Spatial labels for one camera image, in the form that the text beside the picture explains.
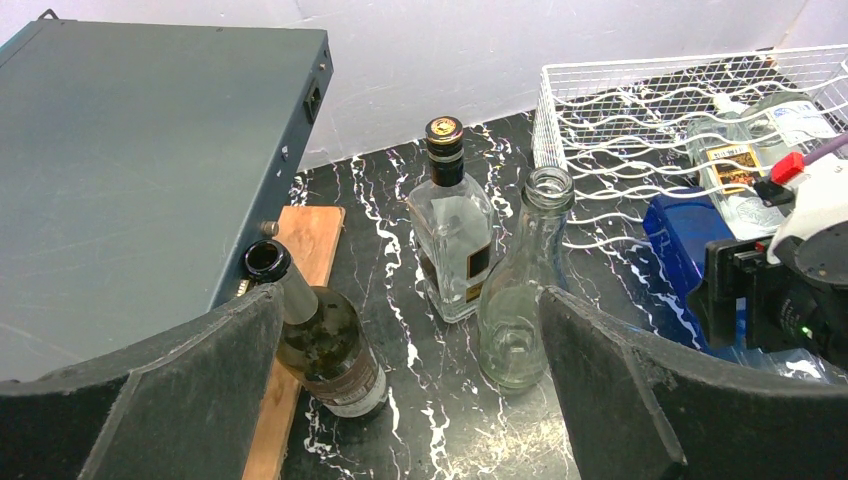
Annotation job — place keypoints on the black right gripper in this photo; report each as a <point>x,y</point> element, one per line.
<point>737,270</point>

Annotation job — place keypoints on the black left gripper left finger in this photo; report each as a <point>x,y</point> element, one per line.
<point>182,404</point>

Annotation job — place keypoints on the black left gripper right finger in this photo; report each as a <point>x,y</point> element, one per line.
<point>639,406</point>

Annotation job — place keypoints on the blue square glass bottle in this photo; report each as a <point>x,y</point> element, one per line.
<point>678,230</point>

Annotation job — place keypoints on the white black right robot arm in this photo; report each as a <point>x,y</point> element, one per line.
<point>794,292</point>

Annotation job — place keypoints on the clear round glass bottle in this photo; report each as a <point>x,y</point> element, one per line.
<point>511,350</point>

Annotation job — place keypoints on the dark green wine bottle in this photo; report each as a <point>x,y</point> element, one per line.
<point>323,343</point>

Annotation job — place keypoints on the dark grey rack server box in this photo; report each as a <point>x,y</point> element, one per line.
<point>138,163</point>

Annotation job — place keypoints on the clear square bottle black cap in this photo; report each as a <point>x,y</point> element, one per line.
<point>452,219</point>

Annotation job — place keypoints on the brown wooden board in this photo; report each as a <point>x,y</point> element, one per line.
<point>311,233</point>

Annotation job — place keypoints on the white wire wine rack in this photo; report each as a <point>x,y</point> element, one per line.
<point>619,127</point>

